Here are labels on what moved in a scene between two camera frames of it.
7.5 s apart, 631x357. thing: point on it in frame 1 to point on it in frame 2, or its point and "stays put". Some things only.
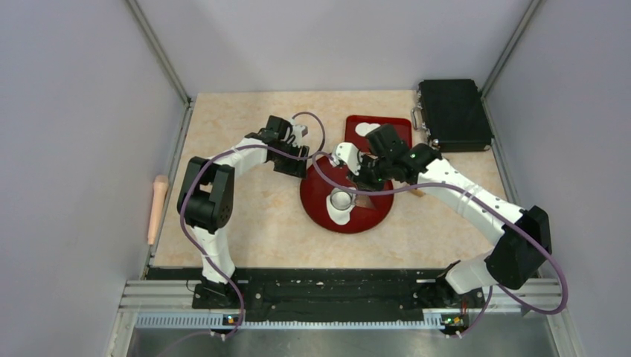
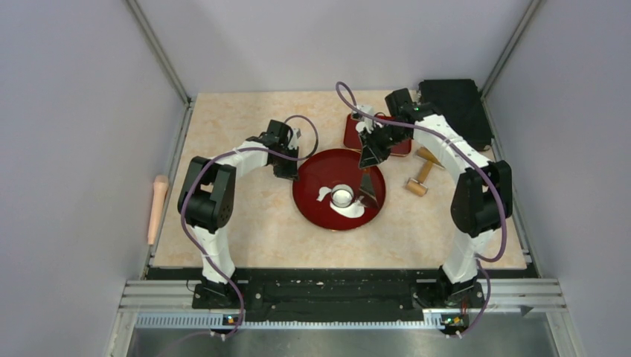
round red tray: (314, 192) stays put
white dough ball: (340, 203) to (355, 210)
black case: (453, 114) stays put
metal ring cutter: (341, 200) stays put
